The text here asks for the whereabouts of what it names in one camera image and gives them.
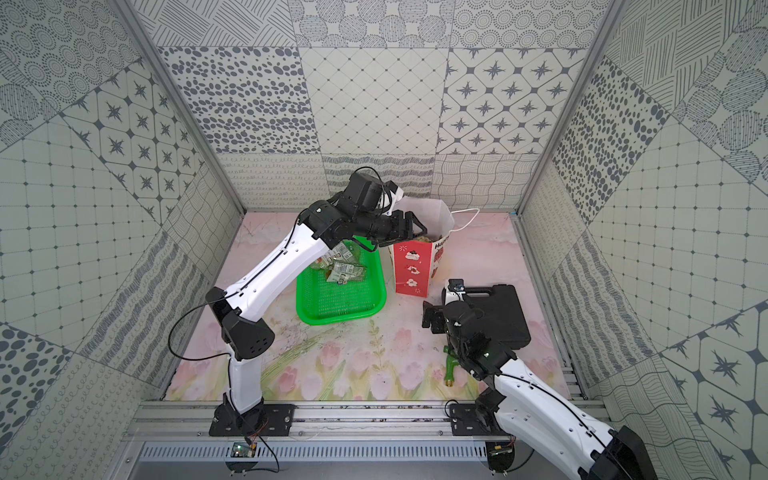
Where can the small green circuit board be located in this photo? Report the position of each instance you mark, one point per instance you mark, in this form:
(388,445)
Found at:
(242,450)

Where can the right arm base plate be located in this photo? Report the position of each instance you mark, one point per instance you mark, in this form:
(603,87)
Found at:
(465,421)

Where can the green plastic faucet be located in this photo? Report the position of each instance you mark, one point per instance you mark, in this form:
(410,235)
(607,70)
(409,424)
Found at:
(450,364)

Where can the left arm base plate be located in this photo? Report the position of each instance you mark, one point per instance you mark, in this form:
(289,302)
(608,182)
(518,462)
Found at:
(264,419)

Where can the black round connector board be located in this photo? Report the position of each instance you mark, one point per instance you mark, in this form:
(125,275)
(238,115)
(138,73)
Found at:
(500,456)

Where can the green soup packet back side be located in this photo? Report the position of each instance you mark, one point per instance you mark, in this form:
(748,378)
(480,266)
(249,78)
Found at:
(342,273)

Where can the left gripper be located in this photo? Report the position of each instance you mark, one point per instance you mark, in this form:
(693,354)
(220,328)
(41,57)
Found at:
(395,225)

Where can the black plastic tool case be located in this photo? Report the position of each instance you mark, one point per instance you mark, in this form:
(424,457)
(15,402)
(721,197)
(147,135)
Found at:
(478,315)

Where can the aluminium mounting rail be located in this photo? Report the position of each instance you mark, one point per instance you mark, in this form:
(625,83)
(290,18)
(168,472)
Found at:
(311,420)

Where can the white red paper gift bag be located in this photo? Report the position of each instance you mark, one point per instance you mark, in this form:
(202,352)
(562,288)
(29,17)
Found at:
(416,261)

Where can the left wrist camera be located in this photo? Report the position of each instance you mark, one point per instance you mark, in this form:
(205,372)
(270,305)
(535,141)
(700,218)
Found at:
(392,194)

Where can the green plastic basket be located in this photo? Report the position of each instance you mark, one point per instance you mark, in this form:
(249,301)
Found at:
(320,302)

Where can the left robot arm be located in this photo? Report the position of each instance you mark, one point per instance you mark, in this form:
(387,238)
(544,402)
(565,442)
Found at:
(366,208)

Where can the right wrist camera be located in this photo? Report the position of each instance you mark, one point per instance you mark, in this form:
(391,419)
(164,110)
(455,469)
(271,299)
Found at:
(454,291)

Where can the green soup packet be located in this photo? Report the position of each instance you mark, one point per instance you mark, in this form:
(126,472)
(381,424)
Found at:
(346,252)
(342,273)

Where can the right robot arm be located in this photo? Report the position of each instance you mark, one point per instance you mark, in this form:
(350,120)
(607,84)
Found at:
(522,405)

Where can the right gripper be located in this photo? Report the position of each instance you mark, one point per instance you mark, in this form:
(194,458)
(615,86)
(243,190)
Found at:
(437,311)

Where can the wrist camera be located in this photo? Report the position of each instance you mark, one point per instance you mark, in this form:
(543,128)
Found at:
(392,194)
(454,291)

